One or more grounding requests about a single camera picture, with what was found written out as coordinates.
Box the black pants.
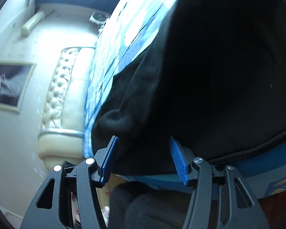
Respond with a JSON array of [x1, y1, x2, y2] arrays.
[[91, 0, 286, 175]]

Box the cream tufted leather headboard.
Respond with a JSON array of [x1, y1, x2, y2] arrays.
[[38, 47, 95, 171]]

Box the white oval vanity mirror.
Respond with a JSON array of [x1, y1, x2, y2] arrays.
[[89, 12, 109, 26]]

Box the blue patterned bed sheet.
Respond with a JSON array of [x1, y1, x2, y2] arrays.
[[84, 0, 286, 198]]

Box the framed wall picture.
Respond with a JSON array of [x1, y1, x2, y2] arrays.
[[0, 61, 36, 114]]

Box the white wall air conditioner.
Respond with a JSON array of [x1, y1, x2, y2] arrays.
[[20, 10, 45, 37]]

